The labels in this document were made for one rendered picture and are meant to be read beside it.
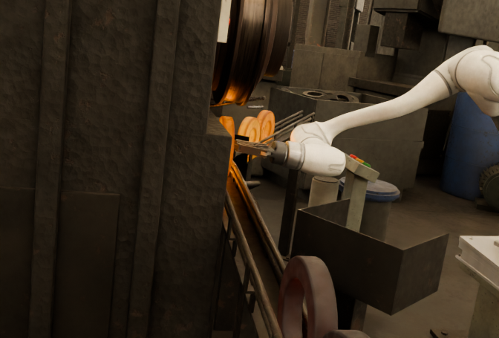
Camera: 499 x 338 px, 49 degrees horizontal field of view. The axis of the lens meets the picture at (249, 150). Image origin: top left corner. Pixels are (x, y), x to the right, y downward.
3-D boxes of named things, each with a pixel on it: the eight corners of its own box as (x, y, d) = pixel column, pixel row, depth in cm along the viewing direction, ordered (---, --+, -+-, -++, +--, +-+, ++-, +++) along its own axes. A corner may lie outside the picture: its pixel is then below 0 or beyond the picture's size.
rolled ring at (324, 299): (308, 235, 86) (288, 233, 86) (349, 300, 69) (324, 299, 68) (289, 336, 91) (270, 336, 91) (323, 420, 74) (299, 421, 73)
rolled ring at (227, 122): (228, 112, 173) (217, 111, 172) (237, 122, 155) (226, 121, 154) (221, 169, 176) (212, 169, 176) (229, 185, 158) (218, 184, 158)
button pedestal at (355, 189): (330, 296, 247) (353, 163, 235) (315, 273, 270) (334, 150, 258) (364, 297, 251) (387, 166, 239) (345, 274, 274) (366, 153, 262)
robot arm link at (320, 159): (299, 177, 179) (290, 162, 191) (343, 185, 182) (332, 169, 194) (308, 147, 175) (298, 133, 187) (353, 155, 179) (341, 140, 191)
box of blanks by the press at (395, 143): (299, 205, 382) (315, 94, 367) (248, 173, 455) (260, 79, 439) (412, 203, 428) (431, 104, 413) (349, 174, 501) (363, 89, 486)
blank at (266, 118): (254, 113, 221) (262, 114, 219) (269, 106, 234) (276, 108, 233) (251, 150, 225) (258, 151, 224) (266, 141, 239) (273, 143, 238)
